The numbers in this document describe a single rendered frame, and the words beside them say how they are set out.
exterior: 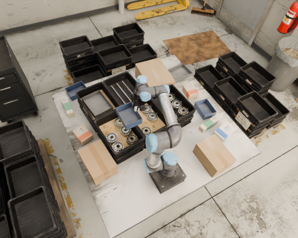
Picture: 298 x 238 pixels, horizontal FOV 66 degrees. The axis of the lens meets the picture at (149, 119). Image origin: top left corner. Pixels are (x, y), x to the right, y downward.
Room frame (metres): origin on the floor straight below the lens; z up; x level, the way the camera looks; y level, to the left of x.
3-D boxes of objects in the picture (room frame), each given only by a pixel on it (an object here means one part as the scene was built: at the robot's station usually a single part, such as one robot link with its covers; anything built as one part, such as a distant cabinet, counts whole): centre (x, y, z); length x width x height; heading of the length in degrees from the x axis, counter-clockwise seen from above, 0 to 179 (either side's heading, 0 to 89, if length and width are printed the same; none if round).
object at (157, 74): (1.87, -0.01, 0.80); 0.40 x 0.30 x 0.20; 29
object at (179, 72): (2.09, -0.30, 0.73); 0.27 x 0.20 x 0.05; 128
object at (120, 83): (1.57, 0.28, 0.87); 0.40 x 0.30 x 0.11; 39
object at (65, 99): (1.40, 0.85, 0.73); 0.24 x 0.06 x 0.06; 32
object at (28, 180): (0.70, 1.11, 0.31); 0.40 x 0.30 x 0.34; 34
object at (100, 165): (0.81, 0.40, 0.78); 0.30 x 0.22 x 0.16; 40
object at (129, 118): (1.11, 0.17, 1.10); 0.20 x 0.15 x 0.07; 34
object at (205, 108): (1.57, -0.59, 0.74); 0.20 x 0.15 x 0.07; 29
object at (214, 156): (1.00, -0.63, 0.78); 0.30 x 0.22 x 0.16; 35
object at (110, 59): (2.47, 0.56, 0.37); 0.40 x 0.30 x 0.45; 124
